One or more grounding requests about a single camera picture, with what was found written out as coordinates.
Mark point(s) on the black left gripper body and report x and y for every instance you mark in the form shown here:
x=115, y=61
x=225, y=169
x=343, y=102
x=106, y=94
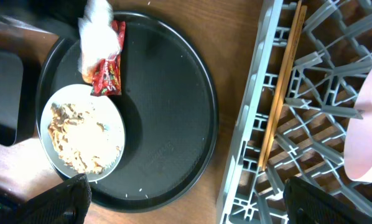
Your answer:
x=49, y=15

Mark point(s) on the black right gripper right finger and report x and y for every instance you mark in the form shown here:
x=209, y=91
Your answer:
x=307, y=204

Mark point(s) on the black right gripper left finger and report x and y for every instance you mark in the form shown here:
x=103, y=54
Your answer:
x=67, y=202

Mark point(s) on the white napkin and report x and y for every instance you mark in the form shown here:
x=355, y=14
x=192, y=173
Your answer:
x=93, y=30

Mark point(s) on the wooden chopstick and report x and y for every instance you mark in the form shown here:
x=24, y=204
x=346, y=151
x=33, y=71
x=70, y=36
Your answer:
x=291, y=60
x=276, y=105

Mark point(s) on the grey dishwasher rack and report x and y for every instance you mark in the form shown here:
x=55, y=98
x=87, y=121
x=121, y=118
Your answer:
x=333, y=59

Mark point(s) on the orange carrot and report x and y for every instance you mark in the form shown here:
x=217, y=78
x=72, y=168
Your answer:
x=87, y=77

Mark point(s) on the grey plate with food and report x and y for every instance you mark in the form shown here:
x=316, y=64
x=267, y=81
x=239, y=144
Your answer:
x=81, y=133

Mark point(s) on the rectangular black tray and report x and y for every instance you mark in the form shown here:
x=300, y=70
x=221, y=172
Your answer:
x=16, y=99

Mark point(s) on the red snack wrapper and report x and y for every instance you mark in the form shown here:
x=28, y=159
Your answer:
x=106, y=79

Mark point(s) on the round black tray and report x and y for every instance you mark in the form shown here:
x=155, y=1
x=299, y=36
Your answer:
x=170, y=113

